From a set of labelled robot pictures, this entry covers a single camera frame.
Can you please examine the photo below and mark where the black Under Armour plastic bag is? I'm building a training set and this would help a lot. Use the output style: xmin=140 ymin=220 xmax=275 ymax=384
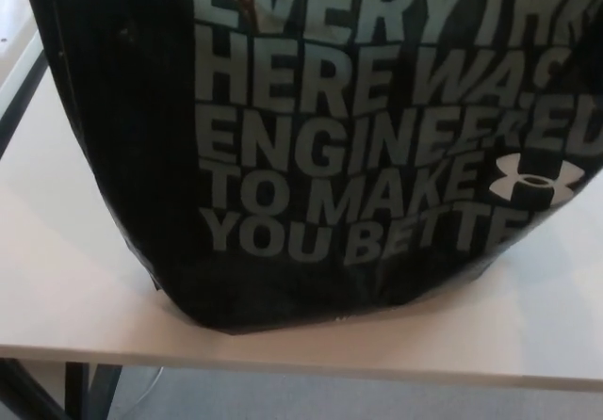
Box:
xmin=27 ymin=0 xmax=603 ymax=340

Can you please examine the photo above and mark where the black table leg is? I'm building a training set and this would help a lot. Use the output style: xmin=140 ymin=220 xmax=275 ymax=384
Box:
xmin=63 ymin=361 xmax=120 ymax=420

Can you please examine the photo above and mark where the white adjacent table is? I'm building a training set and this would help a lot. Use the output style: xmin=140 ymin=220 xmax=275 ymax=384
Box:
xmin=0 ymin=0 xmax=49 ymax=160

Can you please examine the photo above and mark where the white floor cable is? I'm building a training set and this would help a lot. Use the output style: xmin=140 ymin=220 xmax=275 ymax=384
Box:
xmin=139 ymin=365 xmax=167 ymax=420

